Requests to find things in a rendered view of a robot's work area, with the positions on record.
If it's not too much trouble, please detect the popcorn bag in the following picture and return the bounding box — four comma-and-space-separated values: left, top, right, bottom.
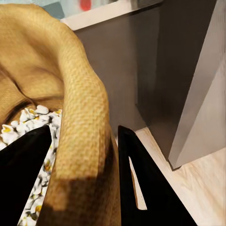
0, 3, 138, 226

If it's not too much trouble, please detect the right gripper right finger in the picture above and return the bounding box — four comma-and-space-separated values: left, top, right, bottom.
117, 125, 198, 226

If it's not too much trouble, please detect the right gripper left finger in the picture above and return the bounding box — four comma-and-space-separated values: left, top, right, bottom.
0, 125, 53, 226

